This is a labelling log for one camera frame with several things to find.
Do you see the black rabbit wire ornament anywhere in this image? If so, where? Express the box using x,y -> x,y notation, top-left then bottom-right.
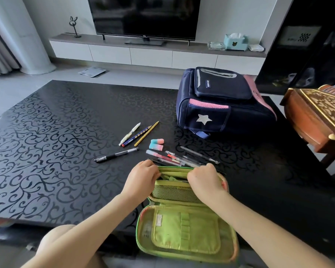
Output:
69,16 -> 82,38

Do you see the clear pink pen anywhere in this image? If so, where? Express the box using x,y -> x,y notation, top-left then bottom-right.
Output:
146,149 -> 185,166

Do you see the white television cabinet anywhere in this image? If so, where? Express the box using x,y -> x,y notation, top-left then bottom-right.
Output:
49,33 -> 267,76

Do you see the grey curtain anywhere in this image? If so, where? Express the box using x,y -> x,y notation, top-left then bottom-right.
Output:
0,19 -> 21,78

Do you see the clear slim pen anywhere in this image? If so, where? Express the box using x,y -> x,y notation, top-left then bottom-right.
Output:
180,146 -> 221,165

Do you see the navy and pink backpack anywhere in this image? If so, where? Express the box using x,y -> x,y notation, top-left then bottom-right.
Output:
176,66 -> 277,139

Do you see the dark wooden zither stand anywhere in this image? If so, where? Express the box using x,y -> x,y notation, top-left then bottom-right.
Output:
320,153 -> 335,169

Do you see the person's left hand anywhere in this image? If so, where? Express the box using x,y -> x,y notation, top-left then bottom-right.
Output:
120,159 -> 161,206

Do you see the yellow pencil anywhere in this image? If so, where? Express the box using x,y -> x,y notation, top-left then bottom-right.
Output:
134,121 -> 159,147

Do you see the white pen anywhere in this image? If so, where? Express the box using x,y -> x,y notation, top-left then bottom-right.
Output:
119,122 -> 141,146

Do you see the person's right forearm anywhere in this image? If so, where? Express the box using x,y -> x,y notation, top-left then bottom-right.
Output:
211,190 -> 335,268

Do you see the green pencil case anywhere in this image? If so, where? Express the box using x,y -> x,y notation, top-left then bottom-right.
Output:
135,166 -> 240,263

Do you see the clear pen with red cap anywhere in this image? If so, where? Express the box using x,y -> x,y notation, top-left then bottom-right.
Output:
165,151 -> 202,168

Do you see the blue dotted pencil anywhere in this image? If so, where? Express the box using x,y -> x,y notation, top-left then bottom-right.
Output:
122,125 -> 152,148

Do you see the white bathroom scale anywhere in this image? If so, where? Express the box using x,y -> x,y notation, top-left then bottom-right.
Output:
78,66 -> 107,78

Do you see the clear glass tray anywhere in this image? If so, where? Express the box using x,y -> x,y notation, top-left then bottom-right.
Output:
207,41 -> 226,51

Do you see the black glass cabinet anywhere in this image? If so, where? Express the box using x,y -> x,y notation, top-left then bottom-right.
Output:
255,0 -> 335,96

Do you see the person's left forearm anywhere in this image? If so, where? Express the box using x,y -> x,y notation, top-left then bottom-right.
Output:
21,191 -> 143,268

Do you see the black flat television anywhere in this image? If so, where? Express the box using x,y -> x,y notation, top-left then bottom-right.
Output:
87,0 -> 201,47

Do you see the black gel pen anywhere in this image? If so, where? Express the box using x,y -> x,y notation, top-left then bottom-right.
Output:
94,147 -> 139,163

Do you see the person's right hand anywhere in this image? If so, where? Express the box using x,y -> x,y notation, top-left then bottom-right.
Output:
187,163 -> 231,206

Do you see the teal tissue box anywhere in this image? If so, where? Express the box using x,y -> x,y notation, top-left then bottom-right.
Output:
223,33 -> 248,51

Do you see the carved wooden zither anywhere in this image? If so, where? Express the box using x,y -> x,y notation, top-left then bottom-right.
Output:
280,84 -> 335,154

